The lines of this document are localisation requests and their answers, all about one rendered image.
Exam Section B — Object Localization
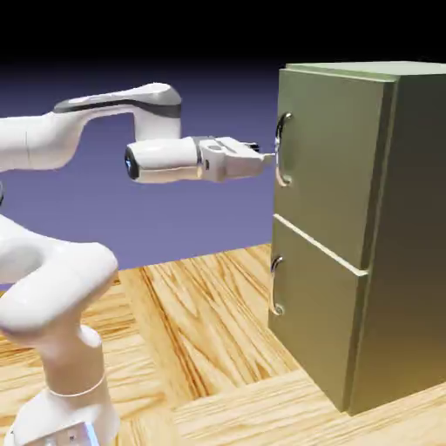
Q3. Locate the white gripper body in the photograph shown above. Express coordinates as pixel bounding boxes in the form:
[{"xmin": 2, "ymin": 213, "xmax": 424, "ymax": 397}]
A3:
[{"xmin": 214, "ymin": 136, "xmax": 265, "ymax": 181}]

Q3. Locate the large olive green cabinet door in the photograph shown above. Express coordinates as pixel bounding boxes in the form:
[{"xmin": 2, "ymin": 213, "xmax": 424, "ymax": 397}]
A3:
[{"xmin": 273, "ymin": 67, "xmax": 399, "ymax": 272}]

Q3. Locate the small olive green cabinet door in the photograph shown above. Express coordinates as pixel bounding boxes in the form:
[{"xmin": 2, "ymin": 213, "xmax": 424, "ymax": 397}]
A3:
[{"xmin": 267, "ymin": 213, "xmax": 370, "ymax": 415}]

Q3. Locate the long curved silver handle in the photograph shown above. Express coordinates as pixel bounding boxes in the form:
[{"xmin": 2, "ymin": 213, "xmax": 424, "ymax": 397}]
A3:
[{"xmin": 274, "ymin": 111, "xmax": 294, "ymax": 188}]

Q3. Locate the short curved silver handle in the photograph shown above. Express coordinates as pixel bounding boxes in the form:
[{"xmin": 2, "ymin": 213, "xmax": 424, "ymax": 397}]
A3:
[{"xmin": 269, "ymin": 255, "xmax": 286, "ymax": 317}]

